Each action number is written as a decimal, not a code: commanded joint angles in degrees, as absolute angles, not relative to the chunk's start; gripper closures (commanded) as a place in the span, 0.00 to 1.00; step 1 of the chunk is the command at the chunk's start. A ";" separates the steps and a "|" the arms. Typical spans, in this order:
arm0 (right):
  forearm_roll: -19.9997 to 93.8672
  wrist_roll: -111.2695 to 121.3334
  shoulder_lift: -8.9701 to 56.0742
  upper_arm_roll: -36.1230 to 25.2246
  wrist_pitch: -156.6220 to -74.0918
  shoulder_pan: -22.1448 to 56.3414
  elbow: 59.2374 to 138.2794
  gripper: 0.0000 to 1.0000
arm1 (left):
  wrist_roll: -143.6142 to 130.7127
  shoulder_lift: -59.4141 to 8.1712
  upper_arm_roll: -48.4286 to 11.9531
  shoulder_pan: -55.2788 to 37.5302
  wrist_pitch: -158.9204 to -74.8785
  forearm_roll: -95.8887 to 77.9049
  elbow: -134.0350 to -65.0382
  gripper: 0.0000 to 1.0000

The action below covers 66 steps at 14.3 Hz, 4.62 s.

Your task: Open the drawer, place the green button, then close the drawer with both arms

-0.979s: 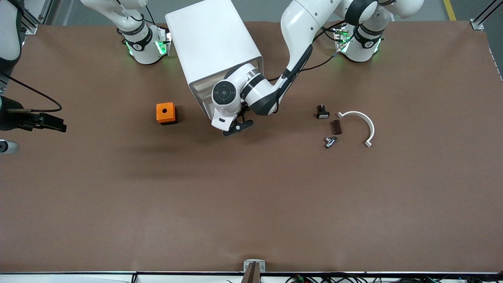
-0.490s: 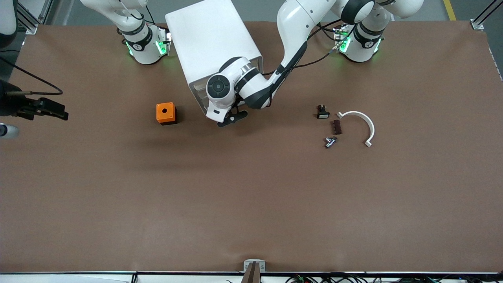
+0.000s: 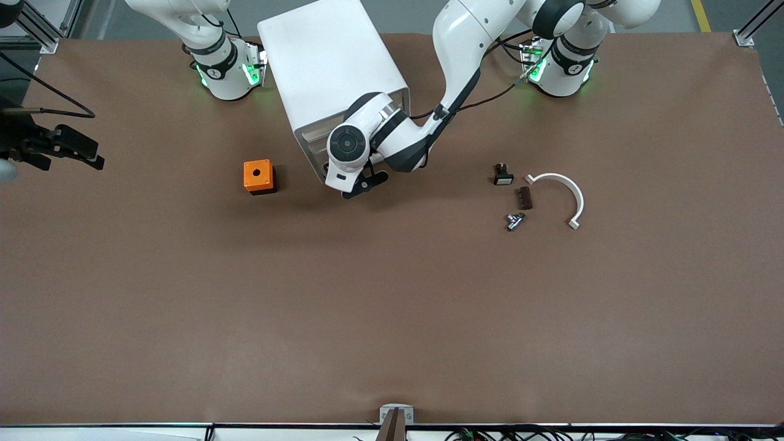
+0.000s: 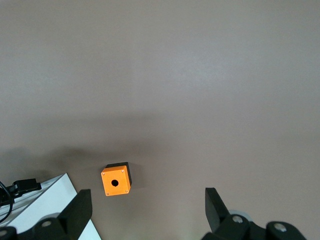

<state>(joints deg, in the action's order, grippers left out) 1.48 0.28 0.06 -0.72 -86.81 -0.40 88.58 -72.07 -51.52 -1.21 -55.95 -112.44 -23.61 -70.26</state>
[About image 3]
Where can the brown table mat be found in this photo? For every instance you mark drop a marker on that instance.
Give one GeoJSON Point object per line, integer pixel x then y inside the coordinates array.
{"type": "Point", "coordinates": [392, 318]}

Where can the white curved plastic bracket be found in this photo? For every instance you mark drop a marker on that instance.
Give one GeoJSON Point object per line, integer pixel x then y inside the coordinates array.
{"type": "Point", "coordinates": [577, 199]}

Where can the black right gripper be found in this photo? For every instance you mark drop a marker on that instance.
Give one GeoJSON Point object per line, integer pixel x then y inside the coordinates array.
{"type": "Point", "coordinates": [17, 141]}

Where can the dark camera mount strut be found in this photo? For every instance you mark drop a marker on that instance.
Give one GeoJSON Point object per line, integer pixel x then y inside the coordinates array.
{"type": "Point", "coordinates": [392, 432]}

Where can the black white push switch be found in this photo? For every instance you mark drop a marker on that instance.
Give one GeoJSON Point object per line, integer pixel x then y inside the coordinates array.
{"type": "Point", "coordinates": [503, 176]}

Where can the silver metal connector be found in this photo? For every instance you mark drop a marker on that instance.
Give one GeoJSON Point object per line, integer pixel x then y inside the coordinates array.
{"type": "Point", "coordinates": [515, 222]}

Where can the brown terminal block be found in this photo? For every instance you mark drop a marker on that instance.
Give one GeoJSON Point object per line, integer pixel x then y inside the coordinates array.
{"type": "Point", "coordinates": [525, 198]}

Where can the orange button enclosure box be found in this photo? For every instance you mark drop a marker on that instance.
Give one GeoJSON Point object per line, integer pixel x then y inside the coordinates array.
{"type": "Point", "coordinates": [256, 174]}

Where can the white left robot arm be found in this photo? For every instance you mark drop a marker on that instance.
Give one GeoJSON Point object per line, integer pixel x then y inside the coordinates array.
{"type": "Point", "coordinates": [478, 49]}

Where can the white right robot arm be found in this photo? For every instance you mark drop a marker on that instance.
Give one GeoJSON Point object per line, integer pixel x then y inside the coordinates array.
{"type": "Point", "coordinates": [223, 79]}

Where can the aluminium frame post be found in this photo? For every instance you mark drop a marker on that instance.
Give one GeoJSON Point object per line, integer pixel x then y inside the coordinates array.
{"type": "Point", "coordinates": [50, 45]}
{"type": "Point", "coordinates": [744, 38]}

